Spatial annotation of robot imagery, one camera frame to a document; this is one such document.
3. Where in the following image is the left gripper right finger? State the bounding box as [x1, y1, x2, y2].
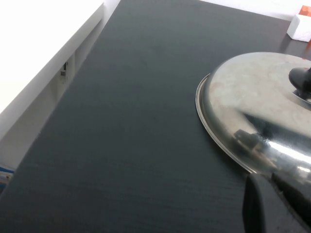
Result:
[272, 172, 311, 230]

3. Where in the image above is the grey wall socket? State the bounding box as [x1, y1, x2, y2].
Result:
[60, 62, 69, 84]

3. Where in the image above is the steel pot lid black knob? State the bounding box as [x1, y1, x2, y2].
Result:
[195, 51, 311, 195]

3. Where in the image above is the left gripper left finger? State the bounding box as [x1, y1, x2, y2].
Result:
[242, 173, 310, 233]

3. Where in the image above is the blue and white box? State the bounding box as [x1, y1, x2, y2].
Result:
[0, 164, 15, 194]

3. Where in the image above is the white foam cube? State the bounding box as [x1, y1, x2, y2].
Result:
[286, 14, 311, 42]

